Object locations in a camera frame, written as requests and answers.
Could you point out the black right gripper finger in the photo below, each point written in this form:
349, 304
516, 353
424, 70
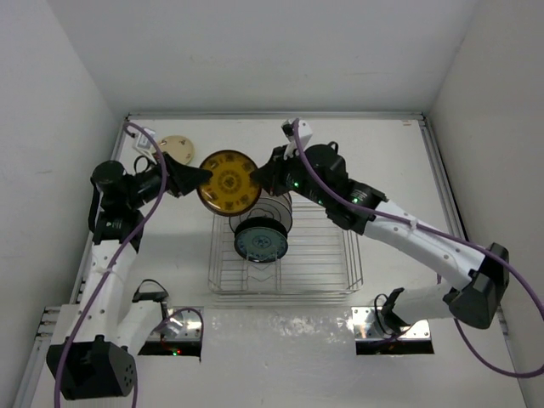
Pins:
265, 178
264, 169

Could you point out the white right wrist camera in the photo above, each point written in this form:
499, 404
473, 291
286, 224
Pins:
298, 132

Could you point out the steel mounting plate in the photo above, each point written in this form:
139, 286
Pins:
369, 327
182, 323

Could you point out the steel wire dish rack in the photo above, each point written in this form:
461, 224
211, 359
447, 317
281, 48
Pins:
322, 260

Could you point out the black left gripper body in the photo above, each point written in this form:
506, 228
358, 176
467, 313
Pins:
169, 174

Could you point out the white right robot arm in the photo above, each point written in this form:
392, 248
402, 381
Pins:
473, 283

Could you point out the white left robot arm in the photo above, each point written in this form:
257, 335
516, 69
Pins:
97, 357

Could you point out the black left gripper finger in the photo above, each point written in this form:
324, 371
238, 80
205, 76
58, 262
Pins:
188, 180
176, 168

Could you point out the aluminium table edge rail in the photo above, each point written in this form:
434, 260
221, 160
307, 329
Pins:
446, 196

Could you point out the teal blue patterned plate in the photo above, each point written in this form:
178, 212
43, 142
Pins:
260, 244

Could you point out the yellow brown patterned plate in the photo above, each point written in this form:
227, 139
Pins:
230, 191

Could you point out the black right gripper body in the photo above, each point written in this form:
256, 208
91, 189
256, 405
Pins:
285, 171

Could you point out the cream plate black characters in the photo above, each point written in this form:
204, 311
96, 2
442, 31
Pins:
179, 147

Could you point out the steel right mounting plate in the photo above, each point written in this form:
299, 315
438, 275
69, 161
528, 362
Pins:
369, 327

